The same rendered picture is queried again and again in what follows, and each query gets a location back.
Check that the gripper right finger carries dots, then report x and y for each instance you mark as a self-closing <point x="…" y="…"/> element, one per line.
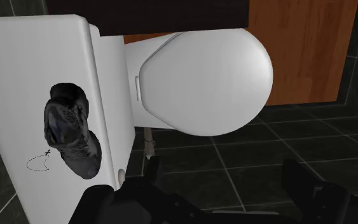
<point x="327" y="204"/>

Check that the black boot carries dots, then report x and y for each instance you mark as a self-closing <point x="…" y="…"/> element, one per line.
<point x="70" y="130"/>

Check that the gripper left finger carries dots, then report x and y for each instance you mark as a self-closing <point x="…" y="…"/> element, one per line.
<point x="154" y="198"/>

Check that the white toilet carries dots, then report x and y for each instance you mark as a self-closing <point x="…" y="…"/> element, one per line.
<point x="203" y="80"/>

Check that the brown wooden cabinet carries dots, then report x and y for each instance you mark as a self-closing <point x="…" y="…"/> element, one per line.
<point x="305" y="52"/>

